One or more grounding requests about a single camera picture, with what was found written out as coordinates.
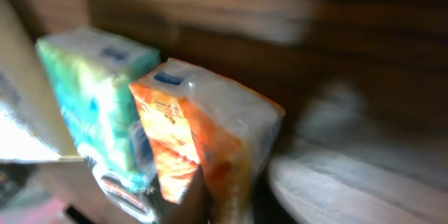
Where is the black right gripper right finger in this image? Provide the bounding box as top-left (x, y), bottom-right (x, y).
top-left (252, 176), bottom-right (298, 224)

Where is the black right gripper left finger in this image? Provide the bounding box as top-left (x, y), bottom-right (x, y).
top-left (161, 167), bottom-right (210, 224)

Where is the dark green round-label box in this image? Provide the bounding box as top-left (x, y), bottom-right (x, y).
top-left (92, 163), bottom-right (160, 223)

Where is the orange tissue pack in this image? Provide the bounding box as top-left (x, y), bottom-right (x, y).
top-left (129, 59), bottom-right (285, 223)

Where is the teal tissue pack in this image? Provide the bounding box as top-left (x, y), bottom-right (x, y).
top-left (36, 27), bottom-right (160, 192)

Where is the white teal package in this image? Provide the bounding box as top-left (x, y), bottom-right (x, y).
top-left (1, 0), bottom-right (83, 163)

